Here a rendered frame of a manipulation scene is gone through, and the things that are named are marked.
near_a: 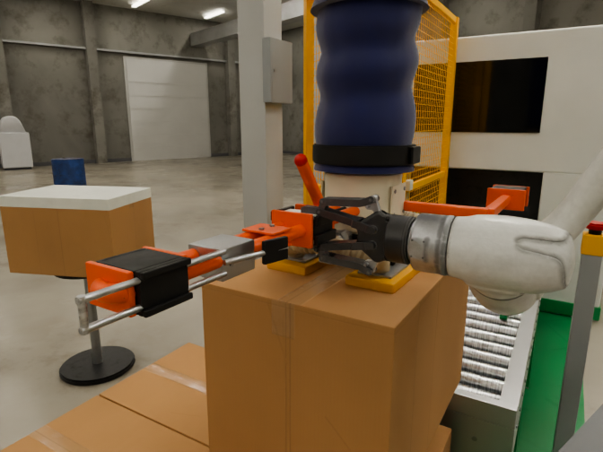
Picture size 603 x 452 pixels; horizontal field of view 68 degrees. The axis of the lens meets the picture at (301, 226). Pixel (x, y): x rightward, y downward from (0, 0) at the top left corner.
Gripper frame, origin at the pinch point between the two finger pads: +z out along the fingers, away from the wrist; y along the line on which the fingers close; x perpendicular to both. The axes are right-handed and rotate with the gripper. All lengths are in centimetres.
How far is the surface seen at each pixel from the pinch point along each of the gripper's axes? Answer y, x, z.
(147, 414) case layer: 65, 10, 58
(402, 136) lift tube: -15.0, 22.4, -10.2
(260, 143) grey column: -7, 124, 97
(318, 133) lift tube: -15.6, 17.9, 6.3
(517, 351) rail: 61, 95, -31
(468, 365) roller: 66, 87, -17
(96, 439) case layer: 65, -5, 61
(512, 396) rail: 60, 65, -33
